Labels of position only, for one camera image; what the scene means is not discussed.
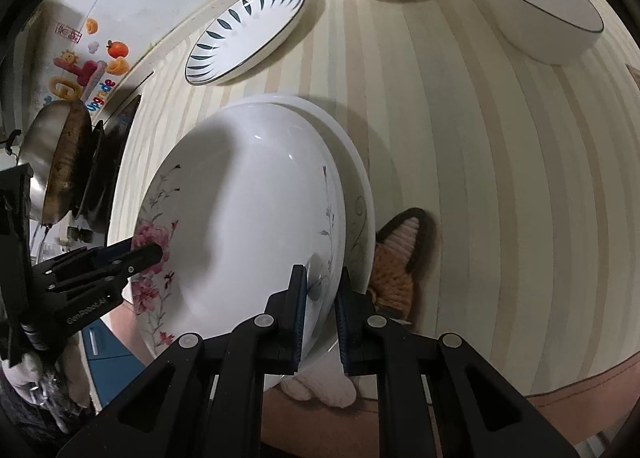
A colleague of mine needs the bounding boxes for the white plate grey swirl print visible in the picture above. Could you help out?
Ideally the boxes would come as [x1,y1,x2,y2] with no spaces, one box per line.
[220,93,377,379]

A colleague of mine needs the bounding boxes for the white plate blue leaf pattern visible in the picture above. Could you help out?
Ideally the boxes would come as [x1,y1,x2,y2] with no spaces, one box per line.
[184,0,307,86]

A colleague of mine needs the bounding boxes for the white floral plate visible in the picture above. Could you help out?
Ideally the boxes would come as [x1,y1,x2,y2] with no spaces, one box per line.
[132,97,347,354]

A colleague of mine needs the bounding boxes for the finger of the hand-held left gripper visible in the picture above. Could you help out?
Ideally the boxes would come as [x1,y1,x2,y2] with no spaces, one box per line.
[47,244,165,311]
[32,237,137,289]

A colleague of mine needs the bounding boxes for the steel wok lid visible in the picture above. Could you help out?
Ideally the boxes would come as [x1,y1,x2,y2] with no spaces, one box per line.
[17,101,76,219]

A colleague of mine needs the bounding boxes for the colourful wall stickers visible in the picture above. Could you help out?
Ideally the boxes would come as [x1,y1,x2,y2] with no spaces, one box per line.
[42,18,132,112]

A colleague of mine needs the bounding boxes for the blue cabinet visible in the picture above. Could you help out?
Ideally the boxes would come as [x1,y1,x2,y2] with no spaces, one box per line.
[82,318,146,411]

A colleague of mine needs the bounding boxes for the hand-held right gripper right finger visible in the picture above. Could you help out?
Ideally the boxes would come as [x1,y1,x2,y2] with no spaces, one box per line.
[334,273,581,458]

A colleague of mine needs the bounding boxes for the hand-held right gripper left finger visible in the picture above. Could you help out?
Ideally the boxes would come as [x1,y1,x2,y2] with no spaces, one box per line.
[55,264,307,458]

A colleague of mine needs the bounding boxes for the black induction cooktop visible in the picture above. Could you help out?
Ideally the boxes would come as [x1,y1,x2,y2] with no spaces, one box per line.
[67,93,143,244]

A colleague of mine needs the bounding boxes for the white bowl thin dark rim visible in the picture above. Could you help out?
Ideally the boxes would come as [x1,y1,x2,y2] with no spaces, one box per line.
[476,0,606,65]

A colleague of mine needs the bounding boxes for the striped cat print table mat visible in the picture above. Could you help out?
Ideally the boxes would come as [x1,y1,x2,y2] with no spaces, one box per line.
[107,0,640,444]

